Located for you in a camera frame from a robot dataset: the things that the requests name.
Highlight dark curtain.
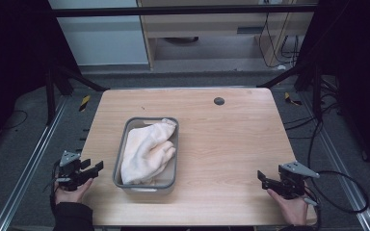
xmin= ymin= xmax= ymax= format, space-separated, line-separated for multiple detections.
xmin=0 ymin=0 xmax=80 ymax=158
xmin=297 ymin=0 xmax=370 ymax=176

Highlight white towel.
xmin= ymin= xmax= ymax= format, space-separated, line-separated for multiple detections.
xmin=119 ymin=117 xmax=177 ymax=186

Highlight gray plastic bin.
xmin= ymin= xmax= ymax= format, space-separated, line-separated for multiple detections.
xmin=112 ymin=115 xmax=180 ymax=195

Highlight person's left hand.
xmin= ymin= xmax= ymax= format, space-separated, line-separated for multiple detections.
xmin=54 ymin=177 xmax=94 ymax=205

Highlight black horizontal frame bar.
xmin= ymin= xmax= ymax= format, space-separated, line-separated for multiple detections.
xmin=48 ymin=4 xmax=320 ymax=18

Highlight black metal stand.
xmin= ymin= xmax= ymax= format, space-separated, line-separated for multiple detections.
xmin=43 ymin=62 xmax=111 ymax=127
xmin=255 ymin=60 xmax=325 ymax=122

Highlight black hanging desk cables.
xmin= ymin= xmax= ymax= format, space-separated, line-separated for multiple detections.
xmin=257 ymin=12 xmax=301 ymax=69

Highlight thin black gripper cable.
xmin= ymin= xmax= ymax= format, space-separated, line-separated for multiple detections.
xmin=43 ymin=159 xmax=62 ymax=206

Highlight yellow black striped tape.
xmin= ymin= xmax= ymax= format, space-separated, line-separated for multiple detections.
xmin=283 ymin=91 xmax=303 ymax=107
xmin=78 ymin=94 xmax=92 ymax=113

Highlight thin black floor cable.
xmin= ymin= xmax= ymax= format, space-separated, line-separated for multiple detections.
xmin=1 ymin=109 xmax=29 ymax=131

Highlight black looped gripper cable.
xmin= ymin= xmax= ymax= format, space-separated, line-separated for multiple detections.
xmin=305 ymin=169 xmax=370 ymax=215

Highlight light wooden desk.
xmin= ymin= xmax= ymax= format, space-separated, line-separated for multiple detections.
xmin=136 ymin=0 xmax=317 ymax=71

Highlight person's right hand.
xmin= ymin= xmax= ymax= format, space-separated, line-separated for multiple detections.
xmin=266 ymin=188 xmax=309 ymax=227

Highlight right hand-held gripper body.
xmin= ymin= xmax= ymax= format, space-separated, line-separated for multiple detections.
xmin=277 ymin=160 xmax=321 ymax=200

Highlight white cabinet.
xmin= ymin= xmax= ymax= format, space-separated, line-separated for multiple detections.
xmin=47 ymin=0 xmax=150 ymax=67

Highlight aluminium floor rail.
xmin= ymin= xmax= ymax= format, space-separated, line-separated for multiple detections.
xmin=301 ymin=91 xmax=370 ymax=231
xmin=0 ymin=95 xmax=69 ymax=231

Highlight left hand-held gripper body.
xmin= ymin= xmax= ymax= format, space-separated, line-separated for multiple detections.
xmin=55 ymin=149 xmax=93 ymax=193

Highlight black floor cables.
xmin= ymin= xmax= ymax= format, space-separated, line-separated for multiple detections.
xmin=283 ymin=84 xmax=346 ymax=167

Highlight gray plug with cable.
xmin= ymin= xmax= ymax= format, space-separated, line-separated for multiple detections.
xmin=303 ymin=196 xmax=323 ymax=231

